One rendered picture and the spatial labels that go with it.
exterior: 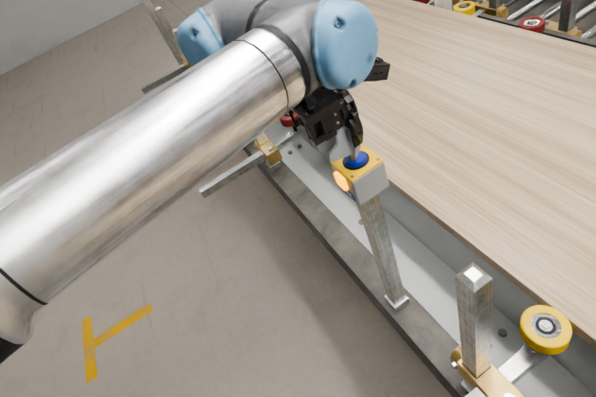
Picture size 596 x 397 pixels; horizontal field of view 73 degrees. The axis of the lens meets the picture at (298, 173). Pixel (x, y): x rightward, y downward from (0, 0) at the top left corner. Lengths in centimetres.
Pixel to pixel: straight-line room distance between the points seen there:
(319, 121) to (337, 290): 147
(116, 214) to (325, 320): 172
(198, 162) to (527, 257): 78
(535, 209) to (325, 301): 120
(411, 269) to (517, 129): 49
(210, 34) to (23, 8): 733
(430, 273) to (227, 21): 99
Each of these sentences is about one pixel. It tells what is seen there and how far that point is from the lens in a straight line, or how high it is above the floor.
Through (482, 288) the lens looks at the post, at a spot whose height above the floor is 116.
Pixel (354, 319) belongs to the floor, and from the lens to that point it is 192.
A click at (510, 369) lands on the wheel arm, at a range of 94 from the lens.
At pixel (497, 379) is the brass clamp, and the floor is 84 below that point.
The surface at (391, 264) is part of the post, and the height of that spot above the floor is 90.
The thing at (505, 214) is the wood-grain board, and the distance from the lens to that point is 103.
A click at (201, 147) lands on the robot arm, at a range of 29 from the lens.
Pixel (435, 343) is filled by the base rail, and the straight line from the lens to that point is 109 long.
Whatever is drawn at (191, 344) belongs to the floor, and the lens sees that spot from 219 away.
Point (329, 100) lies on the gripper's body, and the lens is 60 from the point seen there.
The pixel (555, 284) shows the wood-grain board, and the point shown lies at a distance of 94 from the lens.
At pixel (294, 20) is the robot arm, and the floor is 157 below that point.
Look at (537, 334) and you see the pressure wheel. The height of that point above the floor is 91.
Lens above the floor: 171
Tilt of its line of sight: 41 degrees down
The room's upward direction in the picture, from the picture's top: 24 degrees counter-clockwise
